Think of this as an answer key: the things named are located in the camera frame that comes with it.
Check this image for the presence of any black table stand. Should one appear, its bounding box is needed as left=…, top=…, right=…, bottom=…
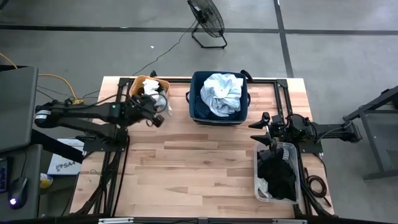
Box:
left=343, top=85, right=398, bottom=181

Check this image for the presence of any white cloth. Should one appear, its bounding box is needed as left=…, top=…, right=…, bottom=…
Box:
left=141, top=77, right=174, bottom=116

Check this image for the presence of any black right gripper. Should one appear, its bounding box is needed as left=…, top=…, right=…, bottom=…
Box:
left=248, top=111, right=289, bottom=154

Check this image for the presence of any black floor fan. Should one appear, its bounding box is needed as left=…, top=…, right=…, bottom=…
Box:
left=187, top=0, right=228, bottom=50

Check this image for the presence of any black underwear striped waistband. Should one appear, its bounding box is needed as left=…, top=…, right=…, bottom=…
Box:
left=259, top=147, right=292, bottom=162

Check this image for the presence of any orange plastic bin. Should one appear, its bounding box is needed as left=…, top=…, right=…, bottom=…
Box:
left=129, top=74, right=171, bottom=106

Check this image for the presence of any white cardboard box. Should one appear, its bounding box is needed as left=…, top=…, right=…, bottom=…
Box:
left=46, top=138, right=86, bottom=176

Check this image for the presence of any black diagonal strut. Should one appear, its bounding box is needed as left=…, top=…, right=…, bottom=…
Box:
left=30, top=129, right=85, bottom=164

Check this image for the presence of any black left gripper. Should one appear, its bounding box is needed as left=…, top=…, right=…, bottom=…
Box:
left=132, top=93, right=165, bottom=129

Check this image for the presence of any coiled black cable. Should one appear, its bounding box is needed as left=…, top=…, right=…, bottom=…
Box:
left=304, top=167, right=333, bottom=208

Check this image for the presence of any yellow extension cord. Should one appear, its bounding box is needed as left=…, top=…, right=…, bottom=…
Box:
left=0, top=52, right=85, bottom=106

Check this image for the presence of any backlit keyboard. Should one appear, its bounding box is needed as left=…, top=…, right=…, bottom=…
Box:
left=0, top=158, right=9, bottom=194

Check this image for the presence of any plain black cloth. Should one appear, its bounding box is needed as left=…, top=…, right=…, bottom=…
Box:
left=257, top=155, right=298, bottom=202

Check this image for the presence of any dark grey desk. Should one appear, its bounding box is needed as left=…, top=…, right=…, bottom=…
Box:
left=0, top=144, right=44, bottom=220

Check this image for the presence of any silver aluminium bar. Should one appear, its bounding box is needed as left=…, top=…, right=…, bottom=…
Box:
left=98, top=217, right=134, bottom=224

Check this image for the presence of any black computer mouse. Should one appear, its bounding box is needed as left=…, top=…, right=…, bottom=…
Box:
left=7, top=176, right=29, bottom=210

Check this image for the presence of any yellow ball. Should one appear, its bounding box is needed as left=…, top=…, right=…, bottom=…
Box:
left=39, top=173, right=53, bottom=190

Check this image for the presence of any blue fabric basket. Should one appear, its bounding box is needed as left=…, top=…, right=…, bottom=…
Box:
left=185, top=70, right=253, bottom=126

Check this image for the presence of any clear plastic bin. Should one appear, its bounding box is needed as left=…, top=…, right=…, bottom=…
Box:
left=253, top=141, right=302, bottom=205

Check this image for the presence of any light blue shirt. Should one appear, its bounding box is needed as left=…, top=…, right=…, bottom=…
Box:
left=200, top=73, right=244, bottom=118

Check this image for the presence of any black fan cable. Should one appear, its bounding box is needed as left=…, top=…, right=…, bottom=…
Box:
left=132, top=20, right=198, bottom=77

